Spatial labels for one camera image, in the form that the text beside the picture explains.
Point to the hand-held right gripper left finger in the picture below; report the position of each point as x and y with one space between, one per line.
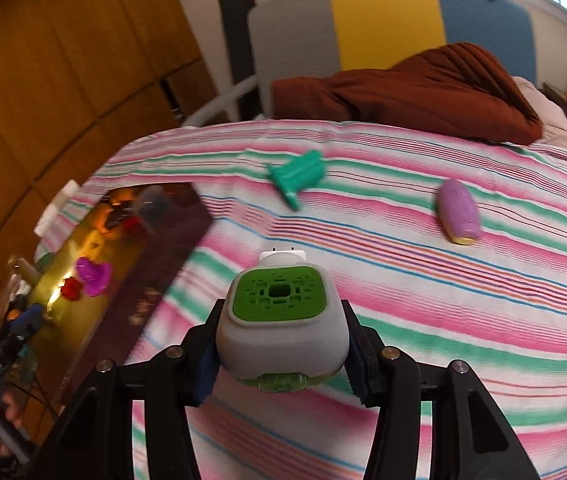
206 370

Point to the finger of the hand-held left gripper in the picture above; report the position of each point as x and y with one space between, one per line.
28 316

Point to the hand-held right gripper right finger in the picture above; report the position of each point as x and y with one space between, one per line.
358 365

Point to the red plastic block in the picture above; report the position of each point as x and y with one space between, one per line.
71 290

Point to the purple plastic cup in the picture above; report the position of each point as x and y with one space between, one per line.
92 275

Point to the white green plug-in device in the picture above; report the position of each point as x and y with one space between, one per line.
283 330

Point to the dark brown gift box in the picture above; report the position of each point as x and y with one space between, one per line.
163 280

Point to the striped bed sheet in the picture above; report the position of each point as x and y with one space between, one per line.
463 310

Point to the teal plastic piece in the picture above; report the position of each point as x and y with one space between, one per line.
296 175

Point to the wooden wardrobe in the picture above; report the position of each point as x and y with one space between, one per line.
63 60

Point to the brown quilted blanket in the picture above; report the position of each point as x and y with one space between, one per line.
413 90

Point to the pink duvet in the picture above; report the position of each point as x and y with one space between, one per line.
563 130

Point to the multicolour padded headboard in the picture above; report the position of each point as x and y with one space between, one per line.
383 20

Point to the white metal rail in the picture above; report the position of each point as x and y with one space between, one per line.
223 97

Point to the black bed post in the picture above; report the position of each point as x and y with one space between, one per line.
236 50

